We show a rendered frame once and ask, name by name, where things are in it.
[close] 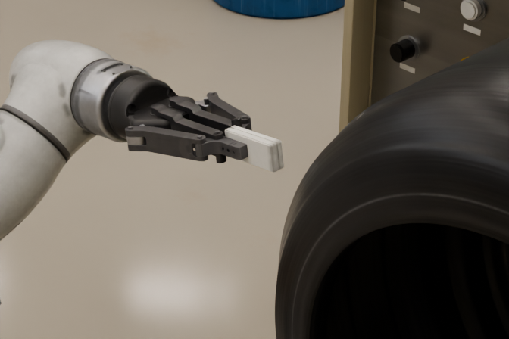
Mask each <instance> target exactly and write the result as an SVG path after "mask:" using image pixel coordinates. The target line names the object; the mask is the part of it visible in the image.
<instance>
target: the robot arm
mask: <svg viewBox="0 0 509 339"><path fill-rule="evenodd" d="M9 86H10V92H9V94H8V97H7V98H6V100H5V102H4V104H3V105H2V106H1V107H0V240H2V239H3V238H4V237H5V236H7V235H8V234H9V233H10V232H12V231H13V230H14V229H15V228H16V227H17V226H18V225H20V224H21V223H22V222H23V221H24V220H25V219H26V218H27V217H28V216H29V214H30V213H31V212H32V211H33V210H34V209H35V207H36V206H37V205H38V204H39V202H40V201H41V200H42V199H43V198H44V197H45V195H46V194H47V192H48V191H49V189H50V188H51V187H52V186H53V184H54V182H55V180H56V178H57V177H58V174H59V173H60V171H61V170H62V168H63V167H64V165H65V164H66V163H67V161H68V160H69V159H70V158H71V157H72V156H73V155H74V154H75V153H76V152H77V151H78V150H79V149H80V148H81V147H82V146H84V144H86V143H87V142H88V141H90V140H91V139H92V138H94V137H96V136H97V135H100V136H101V137H104V138H107V139H110V140H112V141H114V142H120V143H125V142H127V145H128V150H129V151H148V152H152V153H157V154H164V155H168V156H173V157H180V158H185V159H189V160H197V161H206V160H208V155H213V156H215V157H216V161H217V163H225V162H226V156H228V157H231V158H233V159H236V160H241V161H244V162H246V163H250V164H252V165H255V166H259V167H260V168H263V169H266V170H269V171H271V172H274V173H275V172H276V171H277V170H280V169H282V168H283V167H284V162H283V150H282V142H281V141H280V140H279V139H276V138H271V137H269V136H266V135H263V134H260V133H258V132H254V131H252V130H251V117H250V116H249V115H248V114H245V113H244V112H242V111H240V110H239V109H237V108H235V107H234V106H232V105H231V104H228V103H226V102H225V101H223V100H222V99H220V98H219V96H218V94H217V92H209V93H207V97H206V98H204V100H202V101H195V100H194V99H193V98H190V97H187V96H178V95H177V94H176V93H175V92H174V91H173V90H172V88H171V87H169V85H168V84H166V83H165V82H163V81H160V80H158V79H154V78H153V77H152V76H151V75H150V74H149V73H148V72H147V71H146V70H143V69H142V68H140V67H135V66H133V65H130V64H125V63H124V62H122V61H119V60H115V59H113V58H112V57H111V56H110V55H109V54H107V53H105V52H103V51H101V50H99V49H97V48H94V47H92V46H89V45H85V44H83V43H78V42H72V41H66V40H44V41H39V42H34V43H33V44H30V45H28V46H26V47H25V48H23V49H22V50H20V51H19V52H18V53H17V55H16V56H15V58H14V59H13V61H12V63H11V67H10V72H9ZM193 148H194V149H195V151H194V150H193Z"/></svg>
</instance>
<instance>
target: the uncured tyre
mask: <svg viewBox="0 0 509 339"><path fill-rule="evenodd" d="M275 327H276V339H509V38H507V39H505V40H503V41H501V42H499V43H497V44H495V45H493V46H491V47H488V48H486V49H484V50H482V51H480V52H478V53H476V54H474V55H472V56H470V57H468V58H465V59H463V60H462V61H459V62H457V63H456V64H453V65H451V66H450V67H446V68H445V69H443V70H440V71H439V72H437V73H434V74H433V75H431V76H428V77H427V78H424V79H422V80H420V81H418V82H416V83H414V84H412V85H410V86H408V87H406V88H404V89H401V90H399V91H397V92H395V93H393V94H391V95H389V96H387V97H385V98H383V99H381V100H380V101H378V102H376V103H375V104H374V105H373V106H372V107H371V108H370V109H369V110H368V111H367V112H366V113H365V114H364V115H363V116H362V117H361V118H359V119H358V120H356V121H354V122H353V123H352V124H351V125H349V126H348V127H346V128H345V129H343V130H342V131H341V132H340V133H339V134H338V135H337V136H336V137H335V138H334V139H333V140H332V141H331V142H330V143H329V144H328V145H327V146H326V147H325V149H324V150H323V151H322V152H321V153H320V154H319V156H318V157H317V158H316V159H315V161H314V162H313V163H312V164H311V166H310V167H309V169H308V171H307V172H306V173H305V175H304V177H303V179H302V180H301V182H300V184H299V186H298V188H297V190H296V193H295V195H294V197H293V199H292V202H291V205H290V208H289V212H288V214H287V217H286V221H285V225H284V228H283V235H282V240H281V245H280V250H279V264H278V273H277V280H276V297H275Z"/></svg>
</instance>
